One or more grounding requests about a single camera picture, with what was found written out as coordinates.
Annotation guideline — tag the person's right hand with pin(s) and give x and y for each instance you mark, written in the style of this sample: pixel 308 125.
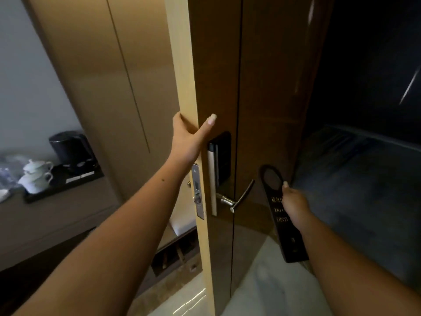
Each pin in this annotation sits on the person's right hand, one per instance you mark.
pixel 296 207

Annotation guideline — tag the person's left hand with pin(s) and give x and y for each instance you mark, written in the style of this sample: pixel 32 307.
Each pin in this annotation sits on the person's left hand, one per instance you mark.
pixel 189 141

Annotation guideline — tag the black do-not-disturb door hanger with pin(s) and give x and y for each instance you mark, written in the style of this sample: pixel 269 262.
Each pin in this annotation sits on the black do-not-disturb door hanger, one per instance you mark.
pixel 289 240

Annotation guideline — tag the glossy wooden door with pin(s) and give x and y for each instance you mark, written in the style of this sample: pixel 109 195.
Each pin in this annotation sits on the glossy wooden door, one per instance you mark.
pixel 263 95

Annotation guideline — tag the person's left forearm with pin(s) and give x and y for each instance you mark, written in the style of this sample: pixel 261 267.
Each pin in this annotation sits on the person's left forearm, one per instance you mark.
pixel 115 240

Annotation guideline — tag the person's right forearm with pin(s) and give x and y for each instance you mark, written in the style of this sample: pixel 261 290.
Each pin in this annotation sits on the person's right forearm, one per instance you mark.
pixel 355 273

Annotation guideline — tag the black electronic lock panel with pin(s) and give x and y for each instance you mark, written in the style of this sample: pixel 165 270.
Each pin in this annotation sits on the black electronic lock panel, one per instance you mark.
pixel 222 161

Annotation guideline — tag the metal latch faceplate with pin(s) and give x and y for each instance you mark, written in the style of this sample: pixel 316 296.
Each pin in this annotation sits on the metal latch faceplate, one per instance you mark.
pixel 197 194

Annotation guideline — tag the tall wooden wardrobe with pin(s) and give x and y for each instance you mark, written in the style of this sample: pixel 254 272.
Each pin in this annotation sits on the tall wooden wardrobe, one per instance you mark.
pixel 98 78

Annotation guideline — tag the black electric kettle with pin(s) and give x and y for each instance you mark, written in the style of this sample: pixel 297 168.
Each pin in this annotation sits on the black electric kettle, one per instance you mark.
pixel 70 149

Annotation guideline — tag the black serving tray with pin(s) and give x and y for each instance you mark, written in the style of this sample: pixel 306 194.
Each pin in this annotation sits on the black serving tray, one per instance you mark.
pixel 62 187

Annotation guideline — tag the white lidded cup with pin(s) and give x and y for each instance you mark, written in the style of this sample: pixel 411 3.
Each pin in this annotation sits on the white lidded cup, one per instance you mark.
pixel 34 184
pixel 36 166

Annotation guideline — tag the grey wooden counter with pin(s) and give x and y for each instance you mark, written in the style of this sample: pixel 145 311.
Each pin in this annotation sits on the grey wooden counter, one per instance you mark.
pixel 49 220

